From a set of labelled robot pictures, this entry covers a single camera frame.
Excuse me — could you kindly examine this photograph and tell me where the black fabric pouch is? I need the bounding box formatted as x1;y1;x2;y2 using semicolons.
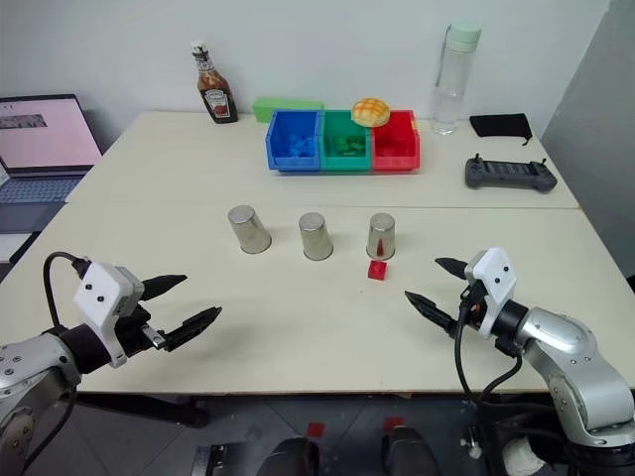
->
468;112;534;147

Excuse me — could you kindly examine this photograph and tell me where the ketchup bottle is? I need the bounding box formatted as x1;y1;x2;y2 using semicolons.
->
190;40;240;125

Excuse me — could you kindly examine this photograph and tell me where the steel cup upside down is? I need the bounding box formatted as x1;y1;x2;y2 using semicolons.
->
365;212;398;261
298;211;334;262
227;204;273;255

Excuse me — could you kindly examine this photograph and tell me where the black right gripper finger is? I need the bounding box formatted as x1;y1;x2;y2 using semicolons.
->
434;256;470;283
404;290;461;340

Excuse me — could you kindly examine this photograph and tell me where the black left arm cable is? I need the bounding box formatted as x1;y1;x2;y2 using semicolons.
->
43;251;91;334

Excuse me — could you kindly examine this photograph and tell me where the light green box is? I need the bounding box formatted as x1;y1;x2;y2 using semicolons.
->
252;96;326;125

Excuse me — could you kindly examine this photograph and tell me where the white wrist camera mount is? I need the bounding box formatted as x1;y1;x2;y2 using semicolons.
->
463;247;518;339
72;262;146;369

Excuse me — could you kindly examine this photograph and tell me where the blue storage bin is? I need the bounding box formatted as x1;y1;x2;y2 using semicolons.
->
263;109;325;174

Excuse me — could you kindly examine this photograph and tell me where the green toy blocks pile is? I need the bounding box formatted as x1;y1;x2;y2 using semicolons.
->
332;134;368;158

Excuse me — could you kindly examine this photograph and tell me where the green storage bin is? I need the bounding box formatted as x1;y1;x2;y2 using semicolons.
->
318;109;375;173

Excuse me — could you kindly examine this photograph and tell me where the dark rounded shape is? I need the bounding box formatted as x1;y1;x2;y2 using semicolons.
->
256;436;321;476
378;425;442;476

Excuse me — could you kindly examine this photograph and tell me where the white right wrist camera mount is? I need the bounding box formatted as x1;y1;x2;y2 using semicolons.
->
463;247;518;339

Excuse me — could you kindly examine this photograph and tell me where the red storage bin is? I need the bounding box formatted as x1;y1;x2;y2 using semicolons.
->
368;109;423;173

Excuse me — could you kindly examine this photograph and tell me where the blue toy blocks pile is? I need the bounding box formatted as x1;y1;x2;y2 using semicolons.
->
282;132;318;160

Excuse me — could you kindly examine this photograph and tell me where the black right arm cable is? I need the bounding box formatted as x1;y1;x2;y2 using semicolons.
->
454;296;525;399

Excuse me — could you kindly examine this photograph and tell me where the black table frame bar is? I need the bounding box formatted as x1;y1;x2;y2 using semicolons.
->
73;391;210;429

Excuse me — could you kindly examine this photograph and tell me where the yellow pineapple bun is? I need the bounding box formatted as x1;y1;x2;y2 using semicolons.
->
350;96;394;130

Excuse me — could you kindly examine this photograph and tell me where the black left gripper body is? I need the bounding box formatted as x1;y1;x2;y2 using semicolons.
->
115;298;169;359

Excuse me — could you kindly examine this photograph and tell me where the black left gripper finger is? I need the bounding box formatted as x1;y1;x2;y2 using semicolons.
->
163;305;223;354
141;273;190;302

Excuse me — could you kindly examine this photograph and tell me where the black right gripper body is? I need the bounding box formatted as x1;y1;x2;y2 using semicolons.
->
457;279;490;334

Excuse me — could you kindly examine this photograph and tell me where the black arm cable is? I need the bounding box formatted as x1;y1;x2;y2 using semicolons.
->
43;251;91;334
454;296;525;399

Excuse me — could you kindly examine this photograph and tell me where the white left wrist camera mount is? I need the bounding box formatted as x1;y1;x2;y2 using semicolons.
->
72;262;146;369

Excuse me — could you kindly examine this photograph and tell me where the grey remote controller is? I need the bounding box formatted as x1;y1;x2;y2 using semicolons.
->
463;154;560;195

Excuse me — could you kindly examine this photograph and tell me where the open laptop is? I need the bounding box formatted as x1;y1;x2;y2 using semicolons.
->
0;93;104;235

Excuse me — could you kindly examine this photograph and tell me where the clear bottle green lid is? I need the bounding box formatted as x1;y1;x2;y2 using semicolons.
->
428;21;483;137

